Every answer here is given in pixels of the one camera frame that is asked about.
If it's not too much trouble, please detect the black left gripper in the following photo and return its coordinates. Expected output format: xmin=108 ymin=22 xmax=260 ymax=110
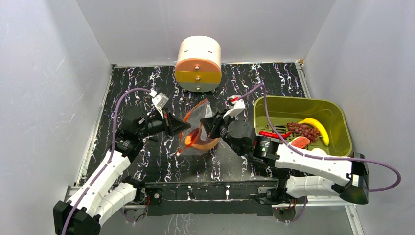
xmin=137 ymin=107 xmax=191 ymax=139

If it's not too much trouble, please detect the clear zip top bag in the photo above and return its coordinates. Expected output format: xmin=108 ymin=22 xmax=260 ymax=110
xmin=177 ymin=98 xmax=219 ymax=156

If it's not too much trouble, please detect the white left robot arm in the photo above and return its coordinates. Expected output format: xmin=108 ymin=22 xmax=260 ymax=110
xmin=53 ymin=107 xmax=191 ymax=235

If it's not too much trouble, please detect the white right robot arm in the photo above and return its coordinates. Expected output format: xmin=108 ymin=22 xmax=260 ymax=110
xmin=201 ymin=115 xmax=369 ymax=205

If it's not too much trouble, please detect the round pastel drawer cabinet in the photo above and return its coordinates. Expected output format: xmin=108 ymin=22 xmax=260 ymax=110
xmin=175 ymin=36 xmax=222 ymax=93

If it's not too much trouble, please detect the olive green plastic basket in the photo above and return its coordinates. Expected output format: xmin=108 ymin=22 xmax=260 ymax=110
xmin=253 ymin=95 xmax=352 ymax=156

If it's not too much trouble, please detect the red toy chili pepper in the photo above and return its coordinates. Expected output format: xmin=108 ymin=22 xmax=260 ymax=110
xmin=259 ymin=131 xmax=291 ymax=139

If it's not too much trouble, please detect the toy watermelon slice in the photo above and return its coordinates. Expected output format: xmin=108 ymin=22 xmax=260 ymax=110
xmin=290 ymin=136 xmax=311 ymax=149

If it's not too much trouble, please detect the yellow toy banana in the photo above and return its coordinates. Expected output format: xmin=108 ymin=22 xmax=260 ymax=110
xmin=298 ymin=117 xmax=330 ymax=146

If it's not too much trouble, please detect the purple toy grape bunch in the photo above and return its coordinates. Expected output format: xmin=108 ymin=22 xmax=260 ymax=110
xmin=286 ymin=122 xmax=322 ymax=142

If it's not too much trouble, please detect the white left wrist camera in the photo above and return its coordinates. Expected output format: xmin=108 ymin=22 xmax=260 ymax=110
xmin=149 ymin=90 xmax=169 ymax=116

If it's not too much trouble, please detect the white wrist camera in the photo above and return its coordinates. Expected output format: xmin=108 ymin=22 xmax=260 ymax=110
xmin=224 ymin=95 xmax=246 ymax=118
xmin=149 ymin=90 xmax=169 ymax=116

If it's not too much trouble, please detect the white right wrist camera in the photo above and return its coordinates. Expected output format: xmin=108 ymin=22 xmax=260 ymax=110
xmin=224 ymin=95 xmax=246 ymax=118

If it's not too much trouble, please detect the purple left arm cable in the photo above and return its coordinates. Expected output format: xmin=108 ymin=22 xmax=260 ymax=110
xmin=61 ymin=87 xmax=156 ymax=235

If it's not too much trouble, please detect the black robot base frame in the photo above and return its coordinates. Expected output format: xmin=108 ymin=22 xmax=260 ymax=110
xmin=124 ymin=180 xmax=303 ymax=216

